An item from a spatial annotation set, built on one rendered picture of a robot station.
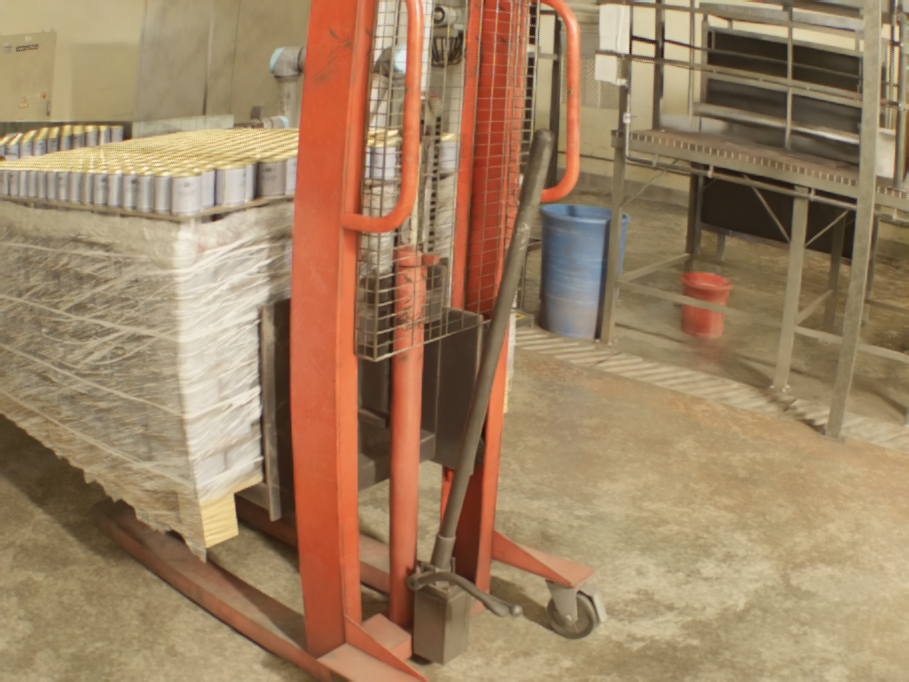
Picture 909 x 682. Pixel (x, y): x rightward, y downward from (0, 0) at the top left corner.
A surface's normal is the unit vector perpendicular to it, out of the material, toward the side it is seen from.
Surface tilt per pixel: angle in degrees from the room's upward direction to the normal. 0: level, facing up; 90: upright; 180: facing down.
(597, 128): 90
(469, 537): 90
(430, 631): 90
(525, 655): 0
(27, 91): 90
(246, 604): 0
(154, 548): 0
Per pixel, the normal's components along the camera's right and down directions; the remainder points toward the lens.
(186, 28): -0.58, 0.22
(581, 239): -0.15, 0.32
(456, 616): 0.81, 0.22
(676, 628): 0.06, -0.95
